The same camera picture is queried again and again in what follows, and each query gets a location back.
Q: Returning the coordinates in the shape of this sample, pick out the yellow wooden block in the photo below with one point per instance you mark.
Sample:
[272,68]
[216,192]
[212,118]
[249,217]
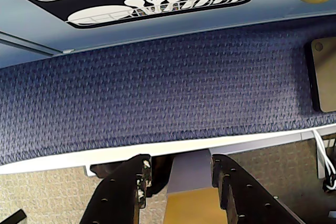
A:
[191,207]

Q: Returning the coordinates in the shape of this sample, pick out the black bar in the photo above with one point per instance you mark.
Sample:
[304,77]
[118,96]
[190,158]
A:
[11,217]

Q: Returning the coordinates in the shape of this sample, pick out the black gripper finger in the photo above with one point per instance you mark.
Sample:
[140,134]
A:
[115,192]
[249,200]

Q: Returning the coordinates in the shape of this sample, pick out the tan wooden cutting board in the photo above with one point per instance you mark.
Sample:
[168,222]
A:
[325,77]

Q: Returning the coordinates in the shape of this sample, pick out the gray post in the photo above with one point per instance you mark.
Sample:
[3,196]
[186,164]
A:
[191,171]

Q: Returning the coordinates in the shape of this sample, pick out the gray-blue toy kitchen panel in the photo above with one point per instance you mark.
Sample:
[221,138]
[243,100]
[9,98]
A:
[275,11]

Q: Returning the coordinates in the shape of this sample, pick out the blue woven mat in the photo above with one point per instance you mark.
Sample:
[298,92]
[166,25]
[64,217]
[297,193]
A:
[162,95]

